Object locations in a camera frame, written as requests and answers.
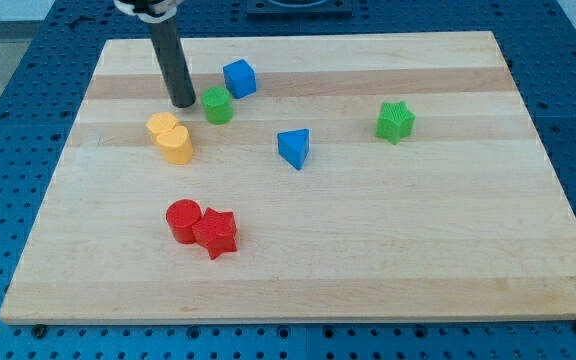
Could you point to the white rod mount collar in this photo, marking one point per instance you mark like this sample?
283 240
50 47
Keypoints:
149 11

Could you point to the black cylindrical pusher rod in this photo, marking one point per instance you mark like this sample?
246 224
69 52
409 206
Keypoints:
172 62

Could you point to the green cylinder block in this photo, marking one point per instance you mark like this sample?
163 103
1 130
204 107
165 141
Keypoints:
216 102

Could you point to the blue cube block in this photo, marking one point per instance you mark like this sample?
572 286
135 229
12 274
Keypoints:
240 78

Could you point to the yellow hexagon block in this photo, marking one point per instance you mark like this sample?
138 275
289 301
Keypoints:
159 123

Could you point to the yellow heart block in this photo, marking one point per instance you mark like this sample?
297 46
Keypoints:
176 145

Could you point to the blue triangle block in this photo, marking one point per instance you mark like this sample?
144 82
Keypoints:
293 146

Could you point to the red cylinder block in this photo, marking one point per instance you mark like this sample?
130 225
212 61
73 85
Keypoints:
181 216

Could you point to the red star block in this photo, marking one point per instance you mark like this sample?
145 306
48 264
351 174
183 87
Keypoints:
216 232

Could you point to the wooden board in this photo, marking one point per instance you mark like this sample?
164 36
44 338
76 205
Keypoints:
464 220

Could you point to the green star block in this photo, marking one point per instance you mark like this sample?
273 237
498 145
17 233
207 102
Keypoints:
395 122

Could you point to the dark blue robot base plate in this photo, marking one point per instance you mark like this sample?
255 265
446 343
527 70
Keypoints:
256 9

